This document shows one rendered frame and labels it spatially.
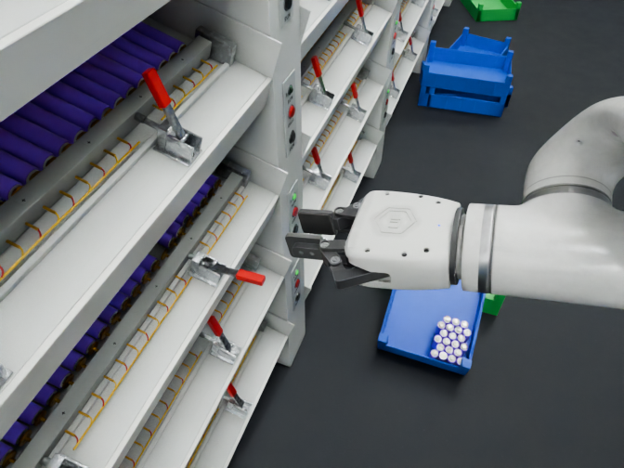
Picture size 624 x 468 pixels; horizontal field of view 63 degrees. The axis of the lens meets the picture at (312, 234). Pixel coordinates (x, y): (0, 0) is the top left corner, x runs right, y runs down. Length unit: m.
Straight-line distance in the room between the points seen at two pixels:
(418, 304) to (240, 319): 0.53
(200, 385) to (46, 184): 0.43
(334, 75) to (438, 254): 0.64
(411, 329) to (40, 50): 1.02
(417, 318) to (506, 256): 0.78
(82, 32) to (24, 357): 0.22
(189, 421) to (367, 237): 0.42
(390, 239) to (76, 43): 0.30
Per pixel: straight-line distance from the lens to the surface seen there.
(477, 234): 0.47
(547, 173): 0.52
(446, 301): 1.25
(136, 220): 0.48
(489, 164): 1.76
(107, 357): 0.59
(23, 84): 0.36
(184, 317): 0.64
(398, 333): 1.22
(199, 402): 0.79
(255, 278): 0.63
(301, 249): 0.53
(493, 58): 2.11
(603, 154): 0.51
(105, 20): 0.40
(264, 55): 0.65
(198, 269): 0.65
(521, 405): 1.22
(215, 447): 0.97
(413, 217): 0.50
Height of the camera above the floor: 1.03
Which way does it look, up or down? 46 degrees down
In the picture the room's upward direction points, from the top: straight up
